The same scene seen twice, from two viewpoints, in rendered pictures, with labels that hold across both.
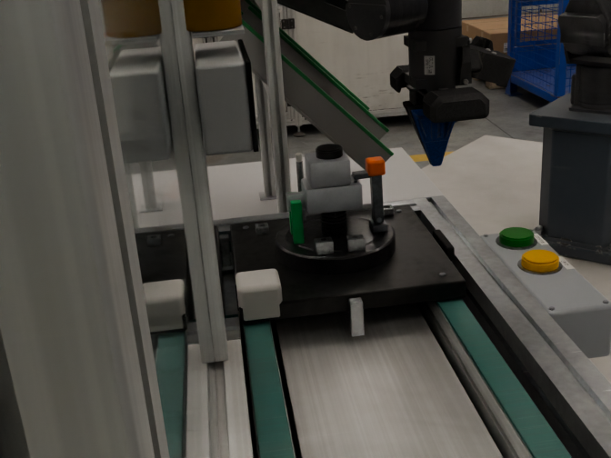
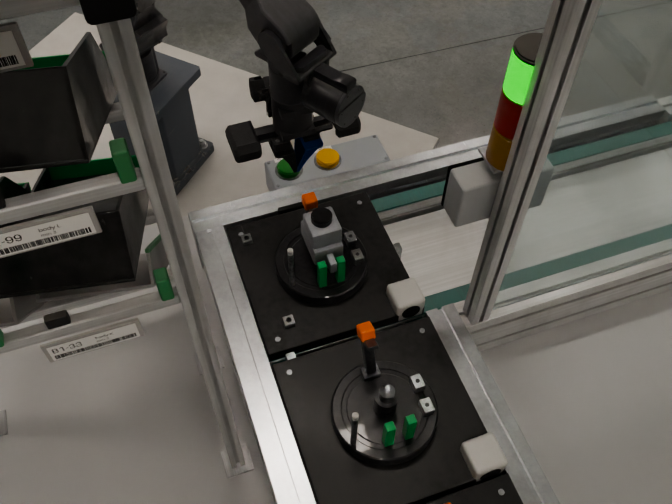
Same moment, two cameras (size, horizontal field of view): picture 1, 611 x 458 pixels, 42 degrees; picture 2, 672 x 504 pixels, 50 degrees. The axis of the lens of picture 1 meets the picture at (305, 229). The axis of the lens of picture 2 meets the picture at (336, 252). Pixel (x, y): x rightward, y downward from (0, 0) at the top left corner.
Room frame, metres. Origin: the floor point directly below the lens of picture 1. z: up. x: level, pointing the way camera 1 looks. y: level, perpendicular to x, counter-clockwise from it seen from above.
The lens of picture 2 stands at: (1.00, 0.58, 1.86)
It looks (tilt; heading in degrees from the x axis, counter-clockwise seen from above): 54 degrees down; 255
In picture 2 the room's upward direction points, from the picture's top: 1 degrees clockwise
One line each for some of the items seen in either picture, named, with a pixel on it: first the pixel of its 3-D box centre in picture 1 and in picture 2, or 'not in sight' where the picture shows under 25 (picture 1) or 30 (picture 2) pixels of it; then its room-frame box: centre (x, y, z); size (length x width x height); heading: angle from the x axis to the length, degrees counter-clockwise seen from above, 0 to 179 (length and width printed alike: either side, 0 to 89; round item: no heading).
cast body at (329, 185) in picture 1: (322, 177); (324, 235); (0.87, -0.02, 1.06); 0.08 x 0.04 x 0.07; 96
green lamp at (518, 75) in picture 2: not in sight; (531, 72); (0.67, 0.06, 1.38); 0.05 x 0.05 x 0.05
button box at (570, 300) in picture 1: (538, 289); (327, 172); (0.80, -0.26, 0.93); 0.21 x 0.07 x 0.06; 6
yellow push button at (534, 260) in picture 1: (539, 263); (327, 159); (0.80, -0.26, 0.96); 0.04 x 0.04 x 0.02
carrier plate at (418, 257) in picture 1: (335, 256); (321, 269); (0.87, -0.03, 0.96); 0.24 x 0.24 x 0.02; 6
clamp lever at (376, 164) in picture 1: (369, 191); (311, 217); (0.87, -0.08, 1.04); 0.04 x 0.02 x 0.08; 96
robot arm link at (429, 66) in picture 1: (435, 64); (292, 113); (0.88, -0.15, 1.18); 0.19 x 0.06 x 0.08; 6
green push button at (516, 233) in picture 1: (516, 240); (289, 169); (0.87, -0.25, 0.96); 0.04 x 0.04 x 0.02
